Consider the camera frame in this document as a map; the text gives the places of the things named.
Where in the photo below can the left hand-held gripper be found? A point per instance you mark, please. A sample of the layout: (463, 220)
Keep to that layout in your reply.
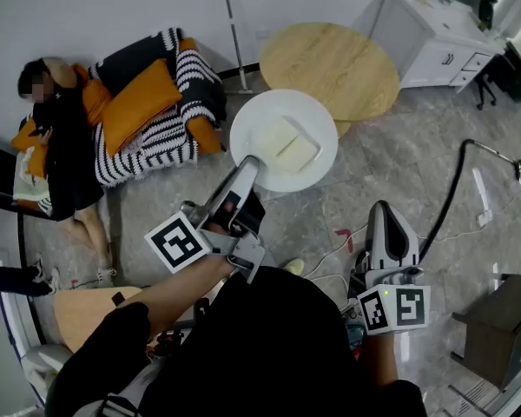
(176, 241)

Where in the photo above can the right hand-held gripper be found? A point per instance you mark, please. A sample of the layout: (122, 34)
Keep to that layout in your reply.
(395, 306)

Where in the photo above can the white round plate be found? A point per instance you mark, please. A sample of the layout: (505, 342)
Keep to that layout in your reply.
(252, 115)

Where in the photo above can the person's right forearm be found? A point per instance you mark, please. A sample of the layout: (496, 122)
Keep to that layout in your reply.
(380, 359)

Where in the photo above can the person's left forearm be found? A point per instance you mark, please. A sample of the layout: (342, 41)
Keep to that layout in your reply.
(186, 285)

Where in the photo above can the round wooden table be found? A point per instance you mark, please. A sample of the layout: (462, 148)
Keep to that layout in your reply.
(330, 59)

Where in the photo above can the person's left hand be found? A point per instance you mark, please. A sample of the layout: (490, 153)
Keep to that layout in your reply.
(227, 210)

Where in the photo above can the orange sofa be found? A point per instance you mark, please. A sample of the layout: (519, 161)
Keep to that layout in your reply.
(202, 135)

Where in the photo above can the yellow shoe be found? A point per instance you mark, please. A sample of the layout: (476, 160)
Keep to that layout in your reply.
(294, 266)

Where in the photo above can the white power adaptor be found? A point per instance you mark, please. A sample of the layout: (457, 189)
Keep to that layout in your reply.
(485, 217)

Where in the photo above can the black and white patterned sleeve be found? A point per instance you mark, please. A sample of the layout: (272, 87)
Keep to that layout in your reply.
(191, 85)

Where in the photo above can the dark brown side table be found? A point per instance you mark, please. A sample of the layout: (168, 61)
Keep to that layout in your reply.
(503, 319)

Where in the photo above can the orange pillow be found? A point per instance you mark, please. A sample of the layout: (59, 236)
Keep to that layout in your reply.
(139, 98)

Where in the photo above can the person's black shirt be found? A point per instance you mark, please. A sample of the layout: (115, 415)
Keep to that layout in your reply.
(265, 341)

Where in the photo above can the metal mop pole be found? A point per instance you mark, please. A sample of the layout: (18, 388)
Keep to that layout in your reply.
(233, 31)

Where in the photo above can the red black equipment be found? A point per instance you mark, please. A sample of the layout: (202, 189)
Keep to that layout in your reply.
(165, 341)

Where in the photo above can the black patterned cushion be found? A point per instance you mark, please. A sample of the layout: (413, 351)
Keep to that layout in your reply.
(130, 59)

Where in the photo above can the white cabinet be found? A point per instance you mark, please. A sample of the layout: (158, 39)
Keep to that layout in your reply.
(408, 37)

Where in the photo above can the black office chair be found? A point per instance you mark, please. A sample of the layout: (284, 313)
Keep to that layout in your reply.
(514, 76)

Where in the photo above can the light wooden board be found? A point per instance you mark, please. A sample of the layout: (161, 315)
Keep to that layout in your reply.
(82, 315)

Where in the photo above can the white printed cloth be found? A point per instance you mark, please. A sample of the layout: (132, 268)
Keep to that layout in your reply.
(26, 185)

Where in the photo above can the black figurine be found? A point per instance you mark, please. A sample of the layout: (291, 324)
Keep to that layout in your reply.
(486, 9)

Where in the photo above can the white round stool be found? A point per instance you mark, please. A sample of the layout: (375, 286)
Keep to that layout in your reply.
(43, 361)

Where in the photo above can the black metal shelf frame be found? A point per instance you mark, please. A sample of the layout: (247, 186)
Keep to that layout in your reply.
(0, 198)

